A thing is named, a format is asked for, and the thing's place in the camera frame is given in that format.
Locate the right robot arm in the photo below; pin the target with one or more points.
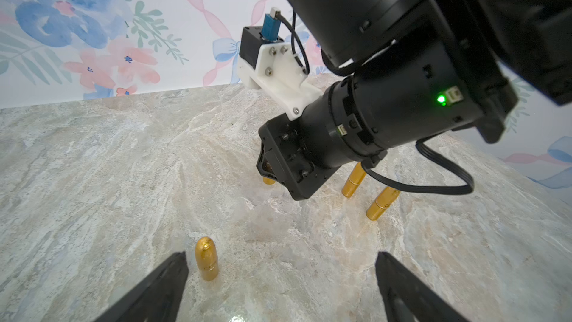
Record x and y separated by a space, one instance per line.
409 71

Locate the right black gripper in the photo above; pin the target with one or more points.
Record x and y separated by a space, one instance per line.
283 158

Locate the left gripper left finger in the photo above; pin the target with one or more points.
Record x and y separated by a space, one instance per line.
157 297

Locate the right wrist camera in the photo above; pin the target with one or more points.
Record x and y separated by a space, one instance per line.
272 58

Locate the gold lipstick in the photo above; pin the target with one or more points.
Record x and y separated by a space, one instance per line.
353 181
268 181
206 258
382 202

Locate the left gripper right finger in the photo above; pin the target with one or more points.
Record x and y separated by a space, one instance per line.
406 297

